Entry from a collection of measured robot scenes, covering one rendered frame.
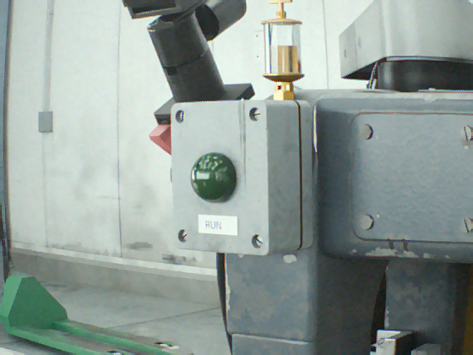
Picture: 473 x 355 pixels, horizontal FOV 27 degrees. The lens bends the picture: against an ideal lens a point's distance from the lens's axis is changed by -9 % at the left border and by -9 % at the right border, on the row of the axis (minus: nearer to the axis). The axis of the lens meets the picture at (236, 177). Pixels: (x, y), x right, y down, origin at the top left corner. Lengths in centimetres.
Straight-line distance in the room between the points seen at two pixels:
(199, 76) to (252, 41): 619
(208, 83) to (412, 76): 44
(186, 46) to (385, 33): 40
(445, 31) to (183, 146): 22
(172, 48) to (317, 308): 52
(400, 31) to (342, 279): 19
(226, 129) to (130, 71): 750
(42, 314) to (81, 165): 245
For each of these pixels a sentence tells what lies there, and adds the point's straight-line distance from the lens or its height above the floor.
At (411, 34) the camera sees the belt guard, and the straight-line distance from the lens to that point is 74.
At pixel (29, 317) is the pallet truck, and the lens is 632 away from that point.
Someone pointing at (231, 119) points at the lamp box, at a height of 132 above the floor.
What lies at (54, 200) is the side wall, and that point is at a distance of 887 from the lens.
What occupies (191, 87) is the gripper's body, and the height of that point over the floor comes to 136.
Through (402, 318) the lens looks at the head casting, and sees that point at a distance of 86.
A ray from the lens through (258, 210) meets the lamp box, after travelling 61.
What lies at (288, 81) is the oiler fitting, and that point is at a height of 134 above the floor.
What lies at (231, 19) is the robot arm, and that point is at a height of 143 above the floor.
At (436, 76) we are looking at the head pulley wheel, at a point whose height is 135.
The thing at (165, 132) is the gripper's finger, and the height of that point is 131.
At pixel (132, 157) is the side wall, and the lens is 810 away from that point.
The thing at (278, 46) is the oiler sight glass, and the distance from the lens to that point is 69.
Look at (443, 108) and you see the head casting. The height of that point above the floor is 133.
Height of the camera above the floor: 132
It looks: 3 degrees down
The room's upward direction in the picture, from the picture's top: 1 degrees counter-clockwise
